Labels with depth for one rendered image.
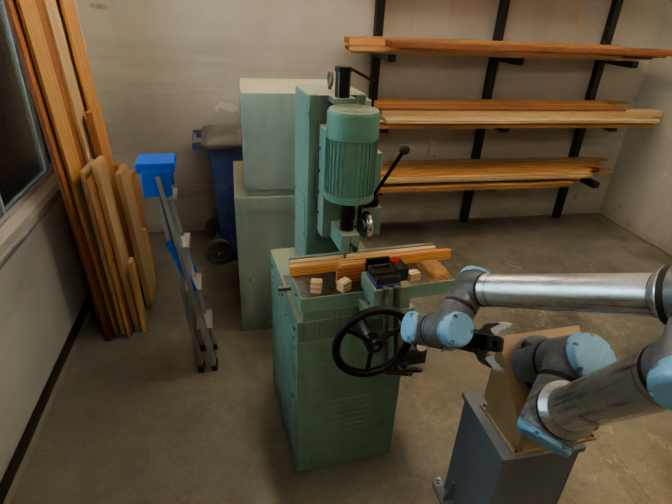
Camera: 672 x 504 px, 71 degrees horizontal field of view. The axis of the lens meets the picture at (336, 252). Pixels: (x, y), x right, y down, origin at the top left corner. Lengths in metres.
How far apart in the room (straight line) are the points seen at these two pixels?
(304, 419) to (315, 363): 0.29
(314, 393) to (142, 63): 2.77
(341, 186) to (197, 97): 2.45
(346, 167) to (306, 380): 0.83
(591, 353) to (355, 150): 0.91
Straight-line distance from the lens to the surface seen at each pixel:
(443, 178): 3.90
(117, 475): 2.40
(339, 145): 1.56
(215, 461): 2.34
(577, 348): 1.47
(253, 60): 3.85
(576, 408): 1.25
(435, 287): 1.82
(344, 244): 1.71
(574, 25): 4.74
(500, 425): 1.78
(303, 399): 1.95
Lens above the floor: 1.81
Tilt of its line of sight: 28 degrees down
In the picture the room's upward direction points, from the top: 3 degrees clockwise
